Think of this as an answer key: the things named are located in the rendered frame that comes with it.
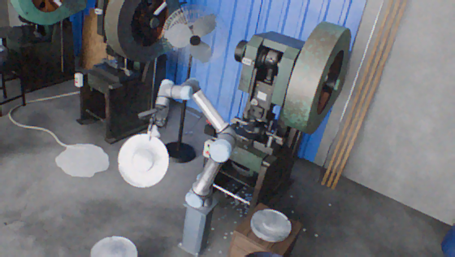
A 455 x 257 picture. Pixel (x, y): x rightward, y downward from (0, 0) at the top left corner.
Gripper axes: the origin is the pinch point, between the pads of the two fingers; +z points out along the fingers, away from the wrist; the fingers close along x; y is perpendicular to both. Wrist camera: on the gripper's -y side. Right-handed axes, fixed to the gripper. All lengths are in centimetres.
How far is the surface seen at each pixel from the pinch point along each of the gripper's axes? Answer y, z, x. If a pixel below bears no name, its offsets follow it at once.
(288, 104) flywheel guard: 76, -48, 27
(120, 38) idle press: -71, -100, 78
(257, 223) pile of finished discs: 75, 29, 66
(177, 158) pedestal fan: -7, -23, 168
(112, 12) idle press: -80, -116, 63
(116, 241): -15, 62, 46
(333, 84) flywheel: 107, -73, 32
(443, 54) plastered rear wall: 221, -151, 70
